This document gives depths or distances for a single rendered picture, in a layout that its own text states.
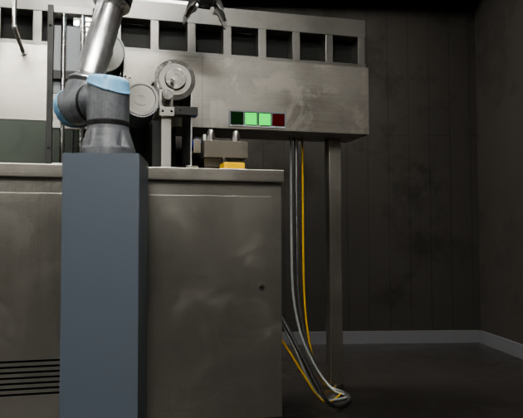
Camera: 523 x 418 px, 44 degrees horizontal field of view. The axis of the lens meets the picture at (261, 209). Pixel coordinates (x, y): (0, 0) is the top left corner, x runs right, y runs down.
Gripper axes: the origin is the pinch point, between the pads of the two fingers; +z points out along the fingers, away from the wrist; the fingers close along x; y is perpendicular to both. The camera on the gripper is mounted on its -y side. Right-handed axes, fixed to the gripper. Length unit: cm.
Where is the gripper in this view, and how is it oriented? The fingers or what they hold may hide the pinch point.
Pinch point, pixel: (204, 28)
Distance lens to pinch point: 241.7
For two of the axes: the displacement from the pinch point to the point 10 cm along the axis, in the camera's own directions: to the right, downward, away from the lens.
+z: -0.5, 9.9, -0.9
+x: 9.8, 0.7, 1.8
